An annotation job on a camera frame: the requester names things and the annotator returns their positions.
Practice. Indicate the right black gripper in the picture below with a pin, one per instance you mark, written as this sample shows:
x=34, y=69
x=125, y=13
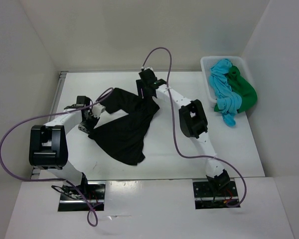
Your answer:
x=140, y=86

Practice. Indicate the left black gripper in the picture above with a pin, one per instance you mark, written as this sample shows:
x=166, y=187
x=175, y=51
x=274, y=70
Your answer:
x=89, y=129

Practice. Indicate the black t-shirt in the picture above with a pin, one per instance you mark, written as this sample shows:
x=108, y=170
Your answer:
x=123, y=138

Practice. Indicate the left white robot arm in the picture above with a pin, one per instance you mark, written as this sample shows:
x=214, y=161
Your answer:
x=48, y=148

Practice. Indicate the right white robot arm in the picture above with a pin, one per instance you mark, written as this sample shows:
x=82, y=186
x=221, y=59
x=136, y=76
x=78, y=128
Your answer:
x=192, y=122

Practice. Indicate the white plastic basket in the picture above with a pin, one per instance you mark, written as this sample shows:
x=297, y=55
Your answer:
x=209, y=61

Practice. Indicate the light blue t-shirt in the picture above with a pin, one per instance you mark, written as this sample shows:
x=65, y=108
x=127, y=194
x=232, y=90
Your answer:
x=227, y=101

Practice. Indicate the green t-shirt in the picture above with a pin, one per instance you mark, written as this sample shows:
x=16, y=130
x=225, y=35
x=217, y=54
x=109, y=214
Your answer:
x=243, y=88

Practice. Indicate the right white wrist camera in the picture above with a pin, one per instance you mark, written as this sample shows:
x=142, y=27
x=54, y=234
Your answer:
x=146, y=67

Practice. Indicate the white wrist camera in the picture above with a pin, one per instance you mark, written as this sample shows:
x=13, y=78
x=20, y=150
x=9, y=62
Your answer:
x=146, y=67
x=97, y=110

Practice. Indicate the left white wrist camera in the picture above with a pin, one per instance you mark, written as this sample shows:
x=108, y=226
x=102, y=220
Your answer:
x=97, y=110

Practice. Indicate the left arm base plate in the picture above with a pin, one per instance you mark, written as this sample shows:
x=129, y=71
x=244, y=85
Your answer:
x=72, y=201

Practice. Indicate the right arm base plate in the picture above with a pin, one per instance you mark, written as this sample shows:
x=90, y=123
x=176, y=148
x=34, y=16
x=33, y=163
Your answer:
x=204, y=198

